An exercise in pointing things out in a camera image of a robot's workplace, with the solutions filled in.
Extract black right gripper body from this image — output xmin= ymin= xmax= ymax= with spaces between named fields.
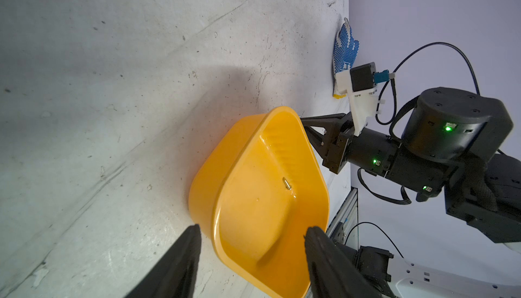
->
xmin=322 ymin=112 xmax=354 ymax=174

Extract blue dotted work glove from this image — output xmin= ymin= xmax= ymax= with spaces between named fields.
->
xmin=332 ymin=18 xmax=360 ymax=99

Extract screws in yellow box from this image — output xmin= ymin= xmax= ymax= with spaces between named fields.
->
xmin=282 ymin=177 xmax=292 ymax=190

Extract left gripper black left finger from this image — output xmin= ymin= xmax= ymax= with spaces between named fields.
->
xmin=127 ymin=224 xmax=202 ymax=298

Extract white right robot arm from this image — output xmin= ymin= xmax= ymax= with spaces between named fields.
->
xmin=302 ymin=87 xmax=520 ymax=251

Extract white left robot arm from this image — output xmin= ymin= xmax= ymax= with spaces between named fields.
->
xmin=127 ymin=224 xmax=520 ymax=297

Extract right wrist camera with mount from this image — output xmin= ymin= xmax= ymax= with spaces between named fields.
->
xmin=332 ymin=63 xmax=395 ymax=137

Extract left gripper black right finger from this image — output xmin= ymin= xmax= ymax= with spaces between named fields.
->
xmin=305 ymin=226 xmax=381 ymax=298

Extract yellow plastic storage box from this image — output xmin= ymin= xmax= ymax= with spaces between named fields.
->
xmin=189 ymin=107 xmax=330 ymax=297

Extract aluminium frame rail structure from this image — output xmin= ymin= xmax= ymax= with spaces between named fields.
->
xmin=326 ymin=188 xmax=360 ymax=249

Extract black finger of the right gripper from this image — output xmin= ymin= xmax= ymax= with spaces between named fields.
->
xmin=304 ymin=126 xmax=331 ymax=160
xmin=301 ymin=113 xmax=346 ymax=135

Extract black right camera cable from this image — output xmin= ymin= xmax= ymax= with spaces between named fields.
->
xmin=374 ymin=42 xmax=481 ymax=126

